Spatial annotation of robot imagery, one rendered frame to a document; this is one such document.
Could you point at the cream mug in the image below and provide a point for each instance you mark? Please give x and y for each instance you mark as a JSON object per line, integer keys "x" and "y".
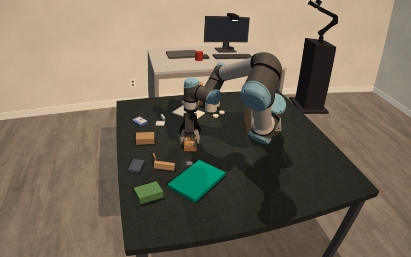
{"x": 211, "y": 108}

